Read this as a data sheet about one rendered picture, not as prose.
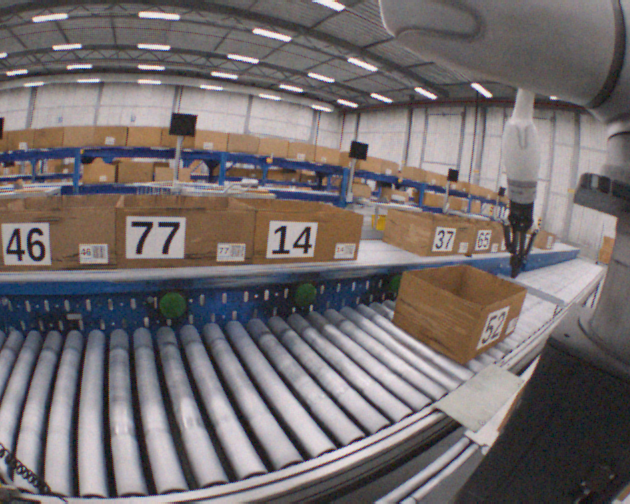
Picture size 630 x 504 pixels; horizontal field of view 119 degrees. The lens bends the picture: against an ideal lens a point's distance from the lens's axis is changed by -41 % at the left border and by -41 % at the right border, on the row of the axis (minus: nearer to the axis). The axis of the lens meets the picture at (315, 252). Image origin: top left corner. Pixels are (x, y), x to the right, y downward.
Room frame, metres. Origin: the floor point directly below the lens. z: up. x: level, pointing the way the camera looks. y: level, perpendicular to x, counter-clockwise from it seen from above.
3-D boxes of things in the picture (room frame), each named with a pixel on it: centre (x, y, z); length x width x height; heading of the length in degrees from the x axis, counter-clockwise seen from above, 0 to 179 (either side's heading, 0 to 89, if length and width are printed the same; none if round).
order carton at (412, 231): (1.51, -0.57, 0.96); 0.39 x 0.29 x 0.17; 123
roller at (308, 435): (0.56, 0.07, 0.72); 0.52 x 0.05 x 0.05; 33
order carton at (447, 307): (0.87, -0.51, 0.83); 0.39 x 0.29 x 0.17; 124
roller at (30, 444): (0.27, 0.51, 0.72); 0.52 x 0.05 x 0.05; 33
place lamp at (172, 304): (0.66, 0.34, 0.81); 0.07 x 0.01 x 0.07; 123
